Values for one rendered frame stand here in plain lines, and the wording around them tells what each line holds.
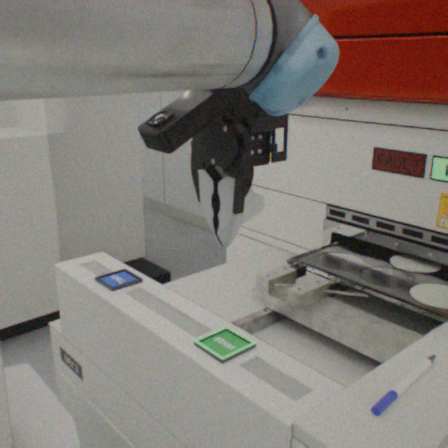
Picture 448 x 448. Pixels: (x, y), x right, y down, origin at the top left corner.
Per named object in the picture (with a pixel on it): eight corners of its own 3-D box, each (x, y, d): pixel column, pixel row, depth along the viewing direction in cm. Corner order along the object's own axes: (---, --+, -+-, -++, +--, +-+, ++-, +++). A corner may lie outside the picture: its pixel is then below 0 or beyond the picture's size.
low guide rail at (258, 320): (353, 281, 117) (354, 268, 116) (360, 283, 115) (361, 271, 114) (173, 362, 86) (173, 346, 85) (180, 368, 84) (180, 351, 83)
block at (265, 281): (283, 277, 104) (284, 263, 103) (296, 282, 102) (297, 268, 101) (255, 288, 99) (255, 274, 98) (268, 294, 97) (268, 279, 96)
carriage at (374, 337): (280, 289, 106) (280, 276, 105) (455, 366, 79) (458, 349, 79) (252, 300, 101) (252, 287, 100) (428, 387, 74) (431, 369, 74)
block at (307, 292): (314, 290, 98) (315, 275, 97) (328, 296, 96) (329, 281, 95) (286, 302, 93) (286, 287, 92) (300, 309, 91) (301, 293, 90)
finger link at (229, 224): (271, 244, 61) (273, 167, 58) (234, 256, 57) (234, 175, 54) (252, 237, 63) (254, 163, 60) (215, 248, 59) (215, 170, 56)
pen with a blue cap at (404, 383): (430, 350, 61) (370, 405, 51) (439, 353, 60) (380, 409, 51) (429, 357, 61) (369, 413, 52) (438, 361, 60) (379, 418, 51)
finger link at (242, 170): (253, 215, 56) (255, 133, 53) (243, 217, 55) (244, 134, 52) (224, 206, 59) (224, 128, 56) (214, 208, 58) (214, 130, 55)
